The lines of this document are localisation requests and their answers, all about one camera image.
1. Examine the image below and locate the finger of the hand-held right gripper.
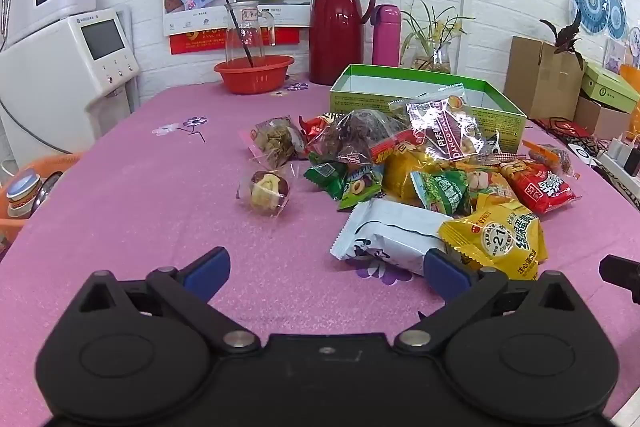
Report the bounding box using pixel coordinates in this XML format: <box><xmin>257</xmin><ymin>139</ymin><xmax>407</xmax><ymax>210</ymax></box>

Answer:
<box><xmin>598</xmin><ymin>254</ymin><xmax>640</xmax><ymax>304</ymax></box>

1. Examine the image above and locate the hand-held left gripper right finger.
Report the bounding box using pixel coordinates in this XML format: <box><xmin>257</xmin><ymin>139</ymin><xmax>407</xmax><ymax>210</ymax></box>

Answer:
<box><xmin>394</xmin><ymin>249</ymin><xmax>584</xmax><ymax>356</ymax></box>

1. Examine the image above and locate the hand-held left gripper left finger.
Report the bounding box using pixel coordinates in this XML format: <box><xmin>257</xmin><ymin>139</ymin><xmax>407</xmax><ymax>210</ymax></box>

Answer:
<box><xmin>67</xmin><ymin>247</ymin><xmax>262</xmax><ymax>356</ymax></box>

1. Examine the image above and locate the white snack packet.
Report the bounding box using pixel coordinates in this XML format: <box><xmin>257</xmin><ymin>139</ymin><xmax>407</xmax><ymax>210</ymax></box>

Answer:
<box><xmin>329</xmin><ymin>198</ymin><xmax>453</xmax><ymax>278</ymax></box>

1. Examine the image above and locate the yellow egg yolk snack packet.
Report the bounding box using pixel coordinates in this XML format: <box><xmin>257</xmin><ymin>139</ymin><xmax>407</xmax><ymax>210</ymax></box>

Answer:
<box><xmin>438</xmin><ymin>193</ymin><xmax>550</xmax><ymax>281</ymax></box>

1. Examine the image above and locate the green white-print snack packet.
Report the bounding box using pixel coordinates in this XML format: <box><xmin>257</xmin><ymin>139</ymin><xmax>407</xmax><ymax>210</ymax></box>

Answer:
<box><xmin>410</xmin><ymin>170</ymin><xmax>474</xmax><ymax>217</ymax></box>

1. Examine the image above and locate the clear date walnut snack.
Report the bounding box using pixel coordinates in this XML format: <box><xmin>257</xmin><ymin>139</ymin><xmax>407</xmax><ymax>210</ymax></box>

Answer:
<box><xmin>235</xmin><ymin>170</ymin><xmax>292</xmax><ymax>219</ymax></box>

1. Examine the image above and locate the apple print snack packet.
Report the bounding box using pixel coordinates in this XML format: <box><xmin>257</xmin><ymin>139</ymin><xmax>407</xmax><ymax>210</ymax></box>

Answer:
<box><xmin>465</xmin><ymin>169</ymin><xmax>518</xmax><ymax>202</ymax></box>

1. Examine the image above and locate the large yellow snack bag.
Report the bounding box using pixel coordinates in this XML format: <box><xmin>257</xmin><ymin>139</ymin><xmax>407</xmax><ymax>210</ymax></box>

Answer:
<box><xmin>381</xmin><ymin>147</ymin><xmax>436</xmax><ymax>204</ymax></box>

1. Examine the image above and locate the green plum snack packet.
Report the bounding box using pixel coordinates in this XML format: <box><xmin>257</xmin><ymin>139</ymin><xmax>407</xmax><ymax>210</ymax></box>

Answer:
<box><xmin>337</xmin><ymin>164</ymin><xmax>384</xmax><ymax>212</ymax></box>

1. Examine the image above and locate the orange red snack packet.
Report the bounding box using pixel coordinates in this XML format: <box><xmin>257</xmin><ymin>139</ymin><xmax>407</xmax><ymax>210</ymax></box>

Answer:
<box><xmin>369</xmin><ymin>131</ymin><xmax>417</xmax><ymax>166</ymax></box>

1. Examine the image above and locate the clear orange snack packet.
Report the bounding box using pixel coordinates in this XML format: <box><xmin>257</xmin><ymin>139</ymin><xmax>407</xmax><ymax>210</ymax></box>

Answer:
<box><xmin>521</xmin><ymin>139</ymin><xmax>581</xmax><ymax>180</ymax></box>

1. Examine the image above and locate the clear brown-label cookie packet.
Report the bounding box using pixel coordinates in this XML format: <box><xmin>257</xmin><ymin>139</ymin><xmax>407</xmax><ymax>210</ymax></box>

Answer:
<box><xmin>388</xmin><ymin>82</ymin><xmax>489</xmax><ymax>162</ymax></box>

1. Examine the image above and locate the clear brown snack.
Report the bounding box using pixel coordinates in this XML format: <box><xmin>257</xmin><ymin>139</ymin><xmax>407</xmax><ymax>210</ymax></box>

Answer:
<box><xmin>249</xmin><ymin>116</ymin><xmax>307</xmax><ymax>168</ymax></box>

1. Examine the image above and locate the small green snack packet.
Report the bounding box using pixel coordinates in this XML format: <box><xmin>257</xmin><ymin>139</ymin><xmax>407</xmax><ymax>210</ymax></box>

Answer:
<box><xmin>304</xmin><ymin>162</ymin><xmax>351</xmax><ymax>198</ymax></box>

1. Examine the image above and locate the clear bag of dark candy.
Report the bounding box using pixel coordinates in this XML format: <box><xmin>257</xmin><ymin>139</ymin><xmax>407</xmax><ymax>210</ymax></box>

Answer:
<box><xmin>324</xmin><ymin>108</ymin><xmax>412</xmax><ymax>164</ymax></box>

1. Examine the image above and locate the green cardboard box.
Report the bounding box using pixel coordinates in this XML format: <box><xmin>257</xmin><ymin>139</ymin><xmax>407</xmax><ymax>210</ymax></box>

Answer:
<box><xmin>329</xmin><ymin>64</ymin><xmax>527</xmax><ymax>154</ymax></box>

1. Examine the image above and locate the red striped snack packet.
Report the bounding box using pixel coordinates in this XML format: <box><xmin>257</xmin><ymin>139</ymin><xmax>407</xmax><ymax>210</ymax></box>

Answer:
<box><xmin>298</xmin><ymin>114</ymin><xmax>337</xmax><ymax>154</ymax></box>

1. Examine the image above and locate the white power strip with chargers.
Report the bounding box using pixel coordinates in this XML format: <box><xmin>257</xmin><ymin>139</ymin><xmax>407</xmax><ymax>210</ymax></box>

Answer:
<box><xmin>597</xmin><ymin>132</ymin><xmax>640</xmax><ymax>212</ymax></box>

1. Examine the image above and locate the white round-button device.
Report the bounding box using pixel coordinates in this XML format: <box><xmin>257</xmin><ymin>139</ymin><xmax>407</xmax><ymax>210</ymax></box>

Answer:
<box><xmin>569</xmin><ymin>144</ymin><xmax>602</xmax><ymax>166</ymax></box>

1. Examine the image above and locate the red envelope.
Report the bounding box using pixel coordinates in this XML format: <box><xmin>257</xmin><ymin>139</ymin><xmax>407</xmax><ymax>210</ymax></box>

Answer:
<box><xmin>531</xmin><ymin>117</ymin><xmax>592</xmax><ymax>140</ymax></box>

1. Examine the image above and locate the small brown cardboard box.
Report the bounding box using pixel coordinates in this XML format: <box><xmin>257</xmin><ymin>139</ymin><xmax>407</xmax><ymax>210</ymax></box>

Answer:
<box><xmin>572</xmin><ymin>96</ymin><xmax>632</xmax><ymax>140</ymax></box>

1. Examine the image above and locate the green lidded gift box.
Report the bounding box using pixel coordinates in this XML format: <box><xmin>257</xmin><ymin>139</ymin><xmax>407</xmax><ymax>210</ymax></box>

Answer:
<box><xmin>580</xmin><ymin>62</ymin><xmax>640</xmax><ymax>114</ymax></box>

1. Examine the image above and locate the red plastic basin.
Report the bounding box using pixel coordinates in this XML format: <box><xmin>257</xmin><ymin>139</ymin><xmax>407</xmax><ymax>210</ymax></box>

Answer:
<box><xmin>214</xmin><ymin>55</ymin><xmax>296</xmax><ymax>96</ymax></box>

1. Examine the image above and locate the orange plastic basket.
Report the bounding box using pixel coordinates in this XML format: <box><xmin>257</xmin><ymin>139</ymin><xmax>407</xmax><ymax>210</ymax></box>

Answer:
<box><xmin>0</xmin><ymin>152</ymin><xmax>87</xmax><ymax>260</ymax></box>

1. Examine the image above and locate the white lidded jar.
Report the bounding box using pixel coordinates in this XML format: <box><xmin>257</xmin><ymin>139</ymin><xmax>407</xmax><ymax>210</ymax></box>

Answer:
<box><xmin>6</xmin><ymin>168</ymin><xmax>42</xmax><ymax>210</ymax></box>

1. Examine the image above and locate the tall brown cardboard box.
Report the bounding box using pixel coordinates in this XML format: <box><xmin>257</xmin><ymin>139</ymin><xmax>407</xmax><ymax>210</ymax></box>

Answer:
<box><xmin>503</xmin><ymin>36</ymin><xmax>588</xmax><ymax>120</ymax></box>

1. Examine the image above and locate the glass vase with green plant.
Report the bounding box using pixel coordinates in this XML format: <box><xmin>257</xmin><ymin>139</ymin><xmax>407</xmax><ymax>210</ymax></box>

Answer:
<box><xmin>399</xmin><ymin>0</ymin><xmax>476</xmax><ymax>75</ymax></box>

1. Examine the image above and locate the black stirring stick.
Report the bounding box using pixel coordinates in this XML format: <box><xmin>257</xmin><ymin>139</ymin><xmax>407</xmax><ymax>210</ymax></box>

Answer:
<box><xmin>223</xmin><ymin>0</ymin><xmax>255</xmax><ymax>68</ymax></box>

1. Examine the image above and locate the clear glass pitcher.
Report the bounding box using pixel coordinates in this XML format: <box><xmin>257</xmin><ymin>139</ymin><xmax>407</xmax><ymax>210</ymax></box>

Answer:
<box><xmin>225</xmin><ymin>2</ymin><xmax>277</xmax><ymax>68</ymax></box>

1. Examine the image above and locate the white water dispenser with screen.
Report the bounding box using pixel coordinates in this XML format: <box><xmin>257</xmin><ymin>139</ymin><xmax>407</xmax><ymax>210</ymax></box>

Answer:
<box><xmin>0</xmin><ymin>6</ymin><xmax>141</xmax><ymax>168</ymax></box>

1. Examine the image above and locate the pink thermos bottle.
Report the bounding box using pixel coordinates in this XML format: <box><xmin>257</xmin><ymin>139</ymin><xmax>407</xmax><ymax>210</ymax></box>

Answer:
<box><xmin>371</xmin><ymin>4</ymin><xmax>402</xmax><ymax>68</ymax></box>

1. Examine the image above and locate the dark purple leafy plant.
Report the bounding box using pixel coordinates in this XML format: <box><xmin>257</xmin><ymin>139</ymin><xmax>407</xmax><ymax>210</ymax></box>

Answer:
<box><xmin>539</xmin><ymin>13</ymin><xmax>587</xmax><ymax>70</ymax></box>

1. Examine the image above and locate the dark red thermos jug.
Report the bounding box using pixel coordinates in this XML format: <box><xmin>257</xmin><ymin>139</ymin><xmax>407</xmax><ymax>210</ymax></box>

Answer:
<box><xmin>308</xmin><ymin>0</ymin><xmax>377</xmax><ymax>86</ymax></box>

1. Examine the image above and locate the small blue round wall decoration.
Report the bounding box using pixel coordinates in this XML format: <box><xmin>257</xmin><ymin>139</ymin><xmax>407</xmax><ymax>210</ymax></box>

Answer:
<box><xmin>603</xmin><ymin>0</ymin><xmax>629</xmax><ymax>42</ymax></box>

